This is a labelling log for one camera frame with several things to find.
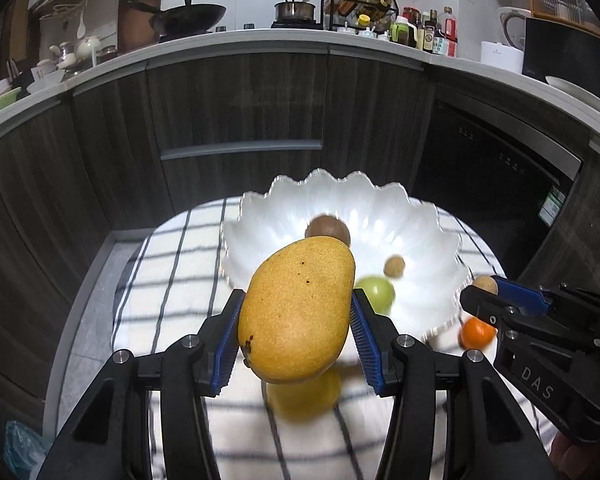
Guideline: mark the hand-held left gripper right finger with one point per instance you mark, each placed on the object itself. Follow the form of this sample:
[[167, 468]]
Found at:
[[367, 350]]

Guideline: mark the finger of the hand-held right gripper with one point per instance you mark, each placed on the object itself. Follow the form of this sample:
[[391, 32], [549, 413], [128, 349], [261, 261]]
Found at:
[[485, 307], [522, 294]]

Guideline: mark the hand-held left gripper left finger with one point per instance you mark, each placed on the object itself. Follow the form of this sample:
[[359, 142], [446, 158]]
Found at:
[[225, 350]]

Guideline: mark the small brown longan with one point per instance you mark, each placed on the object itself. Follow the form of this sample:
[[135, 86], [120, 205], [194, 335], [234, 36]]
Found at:
[[395, 266], [485, 284]]

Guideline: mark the green round fruit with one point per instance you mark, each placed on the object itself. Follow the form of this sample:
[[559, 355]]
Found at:
[[380, 294]]

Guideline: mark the yellow mango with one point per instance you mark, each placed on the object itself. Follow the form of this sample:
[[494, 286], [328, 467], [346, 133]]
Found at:
[[297, 310]]

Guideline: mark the white scalloped bowl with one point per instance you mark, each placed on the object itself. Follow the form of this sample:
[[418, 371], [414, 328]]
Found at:
[[410, 230]]

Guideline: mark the brown kiwi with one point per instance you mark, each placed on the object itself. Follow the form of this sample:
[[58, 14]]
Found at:
[[327, 229]]

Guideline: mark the person's right hand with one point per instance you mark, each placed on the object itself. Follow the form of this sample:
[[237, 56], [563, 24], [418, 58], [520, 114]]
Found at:
[[567, 450]]

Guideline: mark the orange tangerine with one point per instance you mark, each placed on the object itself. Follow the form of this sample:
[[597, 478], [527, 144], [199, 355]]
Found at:
[[476, 332]]

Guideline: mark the white blue checked cloth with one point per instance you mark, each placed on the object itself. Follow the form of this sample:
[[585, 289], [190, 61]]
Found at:
[[180, 280]]

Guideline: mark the black built-in dishwasher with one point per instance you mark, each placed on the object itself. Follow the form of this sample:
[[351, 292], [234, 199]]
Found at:
[[480, 180]]

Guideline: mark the white plate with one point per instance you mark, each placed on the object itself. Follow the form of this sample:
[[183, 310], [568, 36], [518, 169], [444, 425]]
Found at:
[[575, 91]]

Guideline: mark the blue plastic bag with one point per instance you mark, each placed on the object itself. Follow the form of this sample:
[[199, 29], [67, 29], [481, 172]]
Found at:
[[25, 452]]

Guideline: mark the white box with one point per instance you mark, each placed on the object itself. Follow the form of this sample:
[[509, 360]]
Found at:
[[502, 57]]

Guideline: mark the black microwave oven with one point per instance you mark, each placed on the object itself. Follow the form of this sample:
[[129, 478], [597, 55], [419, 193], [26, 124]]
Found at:
[[565, 55]]

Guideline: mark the white electric kettle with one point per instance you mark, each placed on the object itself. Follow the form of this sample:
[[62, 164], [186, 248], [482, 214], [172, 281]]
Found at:
[[512, 22]]

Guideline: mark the red sauce bottle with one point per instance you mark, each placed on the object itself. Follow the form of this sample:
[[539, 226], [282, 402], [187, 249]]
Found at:
[[448, 30]]

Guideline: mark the green plastic jug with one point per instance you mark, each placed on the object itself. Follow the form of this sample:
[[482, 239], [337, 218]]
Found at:
[[404, 32]]

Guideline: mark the black spice rack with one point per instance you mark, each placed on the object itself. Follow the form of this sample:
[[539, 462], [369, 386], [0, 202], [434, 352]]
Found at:
[[360, 2]]

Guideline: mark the white teapot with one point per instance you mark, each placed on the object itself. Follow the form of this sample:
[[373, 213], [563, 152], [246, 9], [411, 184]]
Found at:
[[86, 47]]

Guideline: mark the black gas stove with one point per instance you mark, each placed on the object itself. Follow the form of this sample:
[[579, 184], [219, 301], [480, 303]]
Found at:
[[295, 24]]

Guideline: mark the black wok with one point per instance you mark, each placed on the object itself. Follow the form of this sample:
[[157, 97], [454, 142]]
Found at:
[[190, 15]]

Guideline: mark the brown cutting board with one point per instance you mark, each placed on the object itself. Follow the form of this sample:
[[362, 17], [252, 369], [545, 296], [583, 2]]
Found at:
[[130, 25]]

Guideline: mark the steel saucepan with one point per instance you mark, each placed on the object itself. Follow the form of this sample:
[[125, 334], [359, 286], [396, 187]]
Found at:
[[295, 11]]

